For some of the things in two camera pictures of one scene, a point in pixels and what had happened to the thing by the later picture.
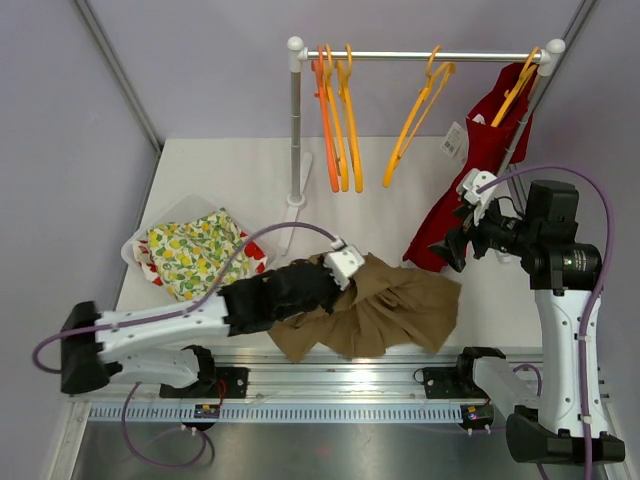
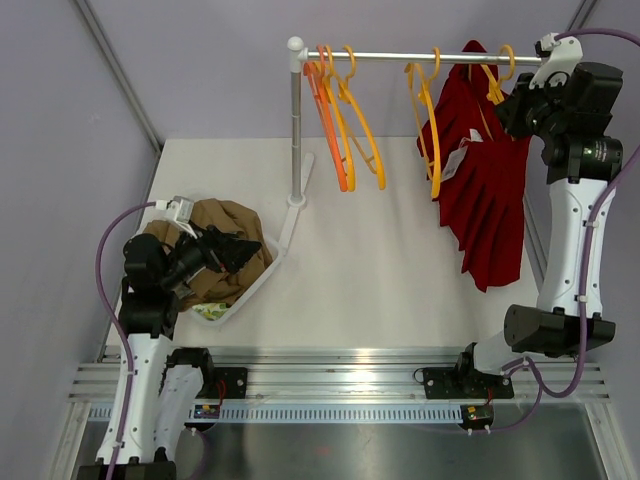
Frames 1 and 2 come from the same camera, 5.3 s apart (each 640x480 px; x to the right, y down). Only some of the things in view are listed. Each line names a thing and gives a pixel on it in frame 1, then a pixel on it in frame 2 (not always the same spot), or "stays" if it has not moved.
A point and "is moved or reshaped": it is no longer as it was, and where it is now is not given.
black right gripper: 452,248 -> 510,111
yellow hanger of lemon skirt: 347,93 -> 360,122
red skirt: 488,148 is moved or reshaped
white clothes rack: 297,56 stays
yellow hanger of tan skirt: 431,69 -> 419,89
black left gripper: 335,290 -> 223,249
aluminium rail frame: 370,381 stays
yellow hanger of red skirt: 511,98 is moved or reshaped
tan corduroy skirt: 387,308 -> 215,286
